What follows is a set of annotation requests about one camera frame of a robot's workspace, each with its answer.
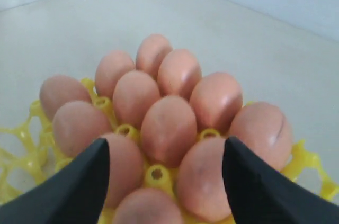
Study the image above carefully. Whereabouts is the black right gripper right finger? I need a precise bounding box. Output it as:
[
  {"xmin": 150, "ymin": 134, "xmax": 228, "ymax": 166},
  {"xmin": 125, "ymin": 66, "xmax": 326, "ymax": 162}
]
[{"xmin": 224, "ymin": 137, "xmax": 338, "ymax": 223}]

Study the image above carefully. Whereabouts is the brown egg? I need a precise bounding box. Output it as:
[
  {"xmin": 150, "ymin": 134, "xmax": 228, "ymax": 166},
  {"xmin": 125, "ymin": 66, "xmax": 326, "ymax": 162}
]
[
  {"xmin": 94, "ymin": 50, "xmax": 135, "ymax": 98},
  {"xmin": 140, "ymin": 95, "xmax": 197, "ymax": 168},
  {"xmin": 112, "ymin": 188, "xmax": 184, "ymax": 224},
  {"xmin": 135, "ymin": 33, "xmax": 173, "ymax": 80},
  {"xmin": 229, "ymin": 102, "xmax": 293, "ymax": 171},
  {"xmin": 175, "ymin": 137, "xmax": 231, "ymax": 223},
  {"xmin": 189, "ymin": 72, "xmax": 243, "ymax": 133},
  {"xmin": 102, "ymin": 133, "xmax": 144, "ymax": 208},
  {"xmin": 157, "ymin": 49, "xmax": 202, "ymax": 100},
  {"xmin": 39, "ymin": 74, "xmax": 92, "ymax": 121},
  {"xmin": 112, "ymin": 70, "xmax": 160, "ymax": 129},
  {"xmin": 52, "ymin": 101, "xmax": 112, "ymax": 157}
]

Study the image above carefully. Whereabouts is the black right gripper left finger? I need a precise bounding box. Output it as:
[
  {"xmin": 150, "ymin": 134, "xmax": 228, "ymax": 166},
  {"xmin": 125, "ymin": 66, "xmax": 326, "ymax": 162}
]
[{"xmin": 1, "ymin": 138, "xmax": 110, "ymax": 223}]

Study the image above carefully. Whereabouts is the yellow plastic egg tray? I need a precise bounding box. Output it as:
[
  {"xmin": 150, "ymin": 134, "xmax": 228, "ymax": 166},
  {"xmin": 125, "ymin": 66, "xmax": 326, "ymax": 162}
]
[{"xmin": 0, "ymin": 76, "xmax": 339, "ymax": 224}]

